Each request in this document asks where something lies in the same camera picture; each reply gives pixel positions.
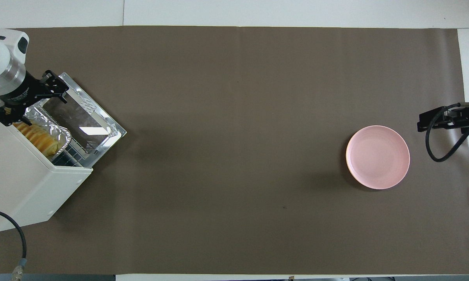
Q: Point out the glass oven door silver frame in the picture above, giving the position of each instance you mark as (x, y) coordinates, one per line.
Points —
(101, 117)

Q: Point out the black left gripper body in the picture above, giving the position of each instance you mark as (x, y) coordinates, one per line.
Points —
(21, 91)

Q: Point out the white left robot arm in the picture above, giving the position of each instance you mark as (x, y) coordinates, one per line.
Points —
(4, 47)

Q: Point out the silver aluminium foil tray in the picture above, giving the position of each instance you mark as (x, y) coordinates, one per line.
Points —
(58, 130)

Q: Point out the cream toaster oven body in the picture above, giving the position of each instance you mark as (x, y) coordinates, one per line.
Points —
(23, 183)

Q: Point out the brown table mat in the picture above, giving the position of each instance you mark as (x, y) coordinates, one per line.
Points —
(234, 156)

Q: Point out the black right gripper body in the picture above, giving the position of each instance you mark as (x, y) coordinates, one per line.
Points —
(462, 115)

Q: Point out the golden twisted bread loaf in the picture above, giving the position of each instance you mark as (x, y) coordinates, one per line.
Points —
(39, 138)

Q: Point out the pink round plate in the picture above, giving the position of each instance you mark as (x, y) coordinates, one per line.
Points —
(377, 158)

